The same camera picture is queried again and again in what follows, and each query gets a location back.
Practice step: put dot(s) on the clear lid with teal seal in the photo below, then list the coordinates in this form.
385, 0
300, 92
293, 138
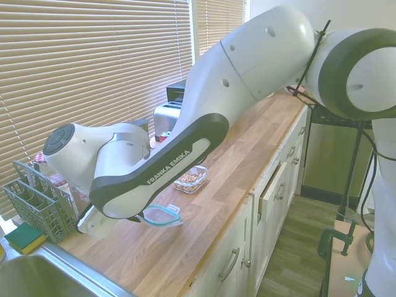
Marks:
161, 215

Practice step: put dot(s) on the wide beige window blind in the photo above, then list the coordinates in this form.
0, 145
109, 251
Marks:
77, 62

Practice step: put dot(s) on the wooden mounting board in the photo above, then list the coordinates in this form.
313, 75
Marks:
346, 272

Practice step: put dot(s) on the silver toaster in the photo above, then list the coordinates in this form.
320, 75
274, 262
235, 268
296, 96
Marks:
165, 119

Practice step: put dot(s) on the stainless steel sink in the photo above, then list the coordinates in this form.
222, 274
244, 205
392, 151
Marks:
46, 275

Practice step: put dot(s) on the black metal stand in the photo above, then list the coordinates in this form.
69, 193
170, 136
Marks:
352, 167

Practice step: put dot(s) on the square cereal pieces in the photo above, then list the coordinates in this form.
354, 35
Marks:
189, 179

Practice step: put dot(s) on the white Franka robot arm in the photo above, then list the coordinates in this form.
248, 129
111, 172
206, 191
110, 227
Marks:
263, 55

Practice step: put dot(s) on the silver cabinet knob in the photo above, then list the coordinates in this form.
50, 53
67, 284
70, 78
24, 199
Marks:
246, 263

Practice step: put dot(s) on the glass food container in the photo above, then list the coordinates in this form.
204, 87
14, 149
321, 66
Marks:
190, 184

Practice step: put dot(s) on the jar with red checkered lid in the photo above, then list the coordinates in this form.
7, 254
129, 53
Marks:
39, 159

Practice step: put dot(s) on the white kitchen cabinet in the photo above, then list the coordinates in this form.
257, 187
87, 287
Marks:
272, 235

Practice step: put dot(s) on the jar with red label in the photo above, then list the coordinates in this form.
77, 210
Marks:
58, 182

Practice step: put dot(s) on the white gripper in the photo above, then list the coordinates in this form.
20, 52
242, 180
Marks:
96, 224

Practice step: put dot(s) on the red Coca-Cola can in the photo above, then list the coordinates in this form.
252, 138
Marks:
164, 137

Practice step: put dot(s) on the green clamp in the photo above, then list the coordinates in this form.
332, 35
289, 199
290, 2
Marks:
329, 236

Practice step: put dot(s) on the yellow and green sponge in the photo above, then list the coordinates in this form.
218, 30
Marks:
24, 238

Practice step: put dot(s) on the narrow beige window blind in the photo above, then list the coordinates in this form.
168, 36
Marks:
216, 24

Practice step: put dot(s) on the grey plastic cutlery basket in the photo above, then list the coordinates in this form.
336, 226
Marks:
40, 204

